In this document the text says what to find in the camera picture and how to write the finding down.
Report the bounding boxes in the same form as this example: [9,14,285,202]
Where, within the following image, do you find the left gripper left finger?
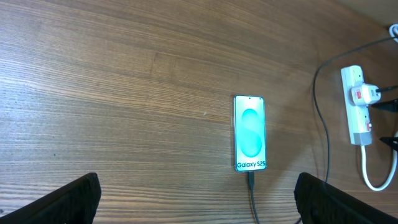
[1,172,101,224]

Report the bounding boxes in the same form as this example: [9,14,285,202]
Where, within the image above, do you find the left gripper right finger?
[294,172,397,224]

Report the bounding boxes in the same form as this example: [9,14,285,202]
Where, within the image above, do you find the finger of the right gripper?
[380,137,398,151]
[371,99,398,112]

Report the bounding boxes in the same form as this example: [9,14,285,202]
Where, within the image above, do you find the black USB charging cable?
[248,35,398,224]

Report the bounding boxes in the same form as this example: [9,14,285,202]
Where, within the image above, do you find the turquoise screen smartphone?
[233,95,267,172]

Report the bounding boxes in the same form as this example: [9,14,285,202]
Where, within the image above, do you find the white USB charger plug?
[351,83,381,106]

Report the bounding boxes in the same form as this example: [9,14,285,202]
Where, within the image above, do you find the white power strip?
[341,65,373,146]

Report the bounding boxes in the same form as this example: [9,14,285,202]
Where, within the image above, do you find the white power strip cord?
[360,130,398,192]

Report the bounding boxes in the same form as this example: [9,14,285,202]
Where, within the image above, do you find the white cables top right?
[388,23,398,43]

